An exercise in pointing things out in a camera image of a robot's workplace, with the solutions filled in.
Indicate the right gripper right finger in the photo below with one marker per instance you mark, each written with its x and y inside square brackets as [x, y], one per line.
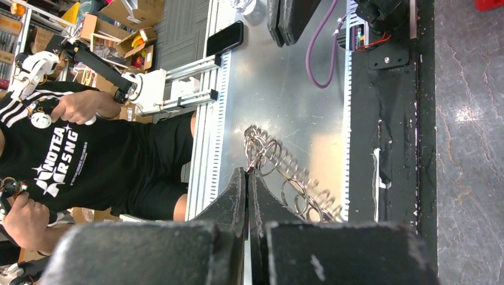
[287, 250]

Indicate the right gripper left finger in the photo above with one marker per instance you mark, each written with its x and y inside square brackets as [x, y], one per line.
[209, 249]

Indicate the operator in black t-shirt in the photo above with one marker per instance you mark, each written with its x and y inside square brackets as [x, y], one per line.
[66, 142]

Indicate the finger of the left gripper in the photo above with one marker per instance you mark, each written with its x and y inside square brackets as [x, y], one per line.
[273, 12]
[294, 15]

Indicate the white slotted cable duct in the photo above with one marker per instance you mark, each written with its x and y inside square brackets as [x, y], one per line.
[347, 114]

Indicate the red plastic basket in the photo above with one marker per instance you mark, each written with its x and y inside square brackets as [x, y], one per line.
[486, 5]

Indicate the black smartphone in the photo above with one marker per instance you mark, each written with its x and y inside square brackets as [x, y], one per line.
[226, 39]

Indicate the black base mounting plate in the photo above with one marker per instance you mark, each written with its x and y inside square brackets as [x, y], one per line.
[392, 170]

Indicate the cardboard boxes pile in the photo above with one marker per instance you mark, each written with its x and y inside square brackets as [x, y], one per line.
[121, 32]

